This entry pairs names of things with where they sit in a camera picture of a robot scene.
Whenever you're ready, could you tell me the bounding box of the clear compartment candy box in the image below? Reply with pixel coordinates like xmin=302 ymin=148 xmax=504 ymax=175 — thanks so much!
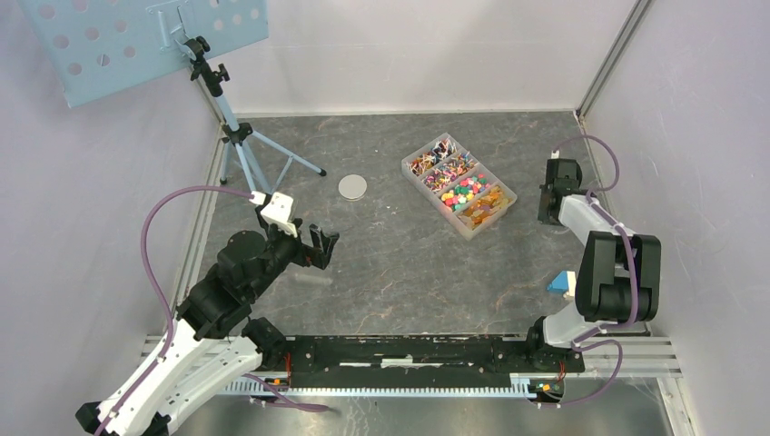
xmin=400 ymin=133 xmax=518 ymax=241

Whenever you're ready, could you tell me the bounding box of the clear plastic scoop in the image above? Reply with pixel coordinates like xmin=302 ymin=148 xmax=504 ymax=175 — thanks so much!
xmin=292 ymin=273 xmax=333 ymax=286

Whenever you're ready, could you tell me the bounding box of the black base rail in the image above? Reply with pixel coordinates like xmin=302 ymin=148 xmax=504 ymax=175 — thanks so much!
xmin=257 ymin=334 xmax=586 ymax=399

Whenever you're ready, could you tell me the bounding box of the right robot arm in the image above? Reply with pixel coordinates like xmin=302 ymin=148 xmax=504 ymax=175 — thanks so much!
xmin=524 ymin=157 xmax=662 ymax=371

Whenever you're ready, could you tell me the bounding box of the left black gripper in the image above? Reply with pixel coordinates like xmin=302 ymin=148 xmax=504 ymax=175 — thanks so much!
xmin=248 ymin=205 xmax=340 ymax=299

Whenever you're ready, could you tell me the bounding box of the silver round jar lid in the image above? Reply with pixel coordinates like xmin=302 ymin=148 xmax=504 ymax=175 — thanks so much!
xmin=338 ymin=174 xmax=368 ymax=201

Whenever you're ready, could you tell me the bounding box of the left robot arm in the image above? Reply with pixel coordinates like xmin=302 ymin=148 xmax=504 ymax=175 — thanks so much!
xmin=75 ymin=224 xmax=340 ymax=435

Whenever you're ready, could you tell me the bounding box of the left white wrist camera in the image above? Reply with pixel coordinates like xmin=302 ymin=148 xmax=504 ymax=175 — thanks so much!
xmin=259 ymin=192 xmax=298 ymax=237

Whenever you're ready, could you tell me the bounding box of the light blue music stand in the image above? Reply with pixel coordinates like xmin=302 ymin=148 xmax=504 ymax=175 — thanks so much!
xmin=20 ymin=0 xmax=326 ymax=193

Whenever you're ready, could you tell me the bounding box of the blue white small block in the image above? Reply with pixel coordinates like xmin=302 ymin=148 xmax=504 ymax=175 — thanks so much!
xmin=547 ymin=271 xmax=577 ymax=300

